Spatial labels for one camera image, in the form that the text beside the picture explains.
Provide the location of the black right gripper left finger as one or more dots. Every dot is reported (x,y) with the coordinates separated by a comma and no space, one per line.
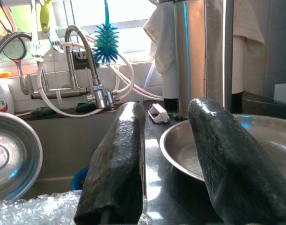
(117,164)

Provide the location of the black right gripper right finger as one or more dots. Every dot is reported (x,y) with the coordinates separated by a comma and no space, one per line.
(231,168)

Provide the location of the small stainless steel bowl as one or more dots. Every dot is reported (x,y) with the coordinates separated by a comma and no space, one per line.
(14,154)

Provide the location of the blue plastic bowl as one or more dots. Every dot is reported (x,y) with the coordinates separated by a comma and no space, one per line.
(77,180)

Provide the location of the wide stainless steel dish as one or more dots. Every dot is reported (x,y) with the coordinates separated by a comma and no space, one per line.
(180,150)

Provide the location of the stainless steel sink basin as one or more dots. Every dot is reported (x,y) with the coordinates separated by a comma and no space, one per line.
(63,145)

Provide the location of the small white plastic clip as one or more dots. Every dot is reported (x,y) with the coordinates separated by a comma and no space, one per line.
(158,114)

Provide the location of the dark green scouring pad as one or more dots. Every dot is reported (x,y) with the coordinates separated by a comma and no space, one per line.
(85,107)
(43,111)

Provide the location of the chrome flexible-neck tap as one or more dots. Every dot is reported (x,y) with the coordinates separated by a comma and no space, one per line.
(72,91)

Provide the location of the clear bubble wrap sheet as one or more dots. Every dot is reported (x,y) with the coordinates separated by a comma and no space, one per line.
(35,208)

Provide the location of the black holder on windowsill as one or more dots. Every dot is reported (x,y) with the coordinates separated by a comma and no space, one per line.
(79,58)

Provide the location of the tall stainless steel canister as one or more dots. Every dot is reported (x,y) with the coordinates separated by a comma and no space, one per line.
(196,58)

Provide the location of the blue bottle brush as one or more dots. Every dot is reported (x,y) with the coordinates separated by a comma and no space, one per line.
(106,44)

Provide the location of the white red-pump soap bottle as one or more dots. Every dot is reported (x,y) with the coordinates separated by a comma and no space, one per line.
(1,98)

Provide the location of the white hanging cloth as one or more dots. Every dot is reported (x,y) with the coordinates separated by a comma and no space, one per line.
(161,35)

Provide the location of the metal mesh strainer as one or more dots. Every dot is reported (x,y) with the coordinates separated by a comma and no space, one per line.
(15,48)

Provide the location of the green plastic hanging utensil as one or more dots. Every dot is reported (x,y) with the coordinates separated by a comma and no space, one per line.
(45,16)

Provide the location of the steel spring gooseneck faucet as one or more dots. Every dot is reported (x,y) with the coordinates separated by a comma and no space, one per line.
(0,48)

